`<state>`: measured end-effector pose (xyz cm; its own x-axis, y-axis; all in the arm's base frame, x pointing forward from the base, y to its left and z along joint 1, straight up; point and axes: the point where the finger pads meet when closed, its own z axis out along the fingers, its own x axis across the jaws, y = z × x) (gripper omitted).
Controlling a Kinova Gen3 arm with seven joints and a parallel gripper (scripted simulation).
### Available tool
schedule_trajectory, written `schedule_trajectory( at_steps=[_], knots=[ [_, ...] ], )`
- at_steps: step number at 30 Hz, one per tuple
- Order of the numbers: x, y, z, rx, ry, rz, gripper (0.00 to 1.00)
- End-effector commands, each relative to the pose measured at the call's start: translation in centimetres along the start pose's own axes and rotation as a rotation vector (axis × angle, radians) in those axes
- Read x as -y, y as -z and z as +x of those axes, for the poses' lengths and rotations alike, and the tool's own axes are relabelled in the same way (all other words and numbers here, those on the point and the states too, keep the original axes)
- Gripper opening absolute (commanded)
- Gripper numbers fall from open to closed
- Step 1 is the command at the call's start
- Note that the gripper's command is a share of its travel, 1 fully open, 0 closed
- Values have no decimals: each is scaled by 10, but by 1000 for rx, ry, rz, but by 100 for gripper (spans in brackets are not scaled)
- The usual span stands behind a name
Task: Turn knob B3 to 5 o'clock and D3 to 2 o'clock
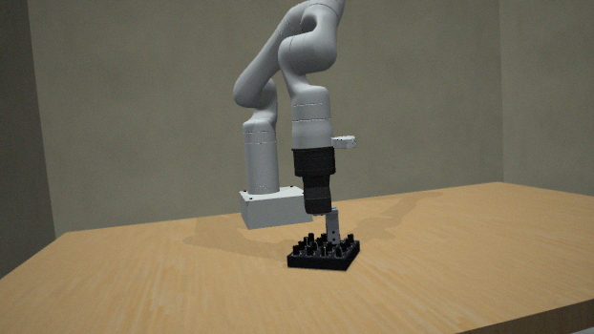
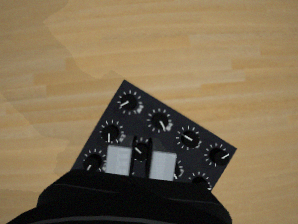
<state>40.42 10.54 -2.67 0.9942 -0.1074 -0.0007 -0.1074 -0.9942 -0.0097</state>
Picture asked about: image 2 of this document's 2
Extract black knob box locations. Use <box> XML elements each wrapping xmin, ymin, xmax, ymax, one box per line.
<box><xmin>70</xmin><ymin>79</ymin><xmax>237</xmax><ymax>191</ymax></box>

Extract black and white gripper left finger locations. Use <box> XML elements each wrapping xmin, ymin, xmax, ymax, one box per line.
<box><xmin>105</xmin><ymin>135</ymin><xmax>137</xmax><ymax>176</ymax></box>

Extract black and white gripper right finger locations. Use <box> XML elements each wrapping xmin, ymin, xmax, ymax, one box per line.
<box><xmin>145</xmin><ymin>138</ymin><xmax>177</xmax><ymax>181</ymax></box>

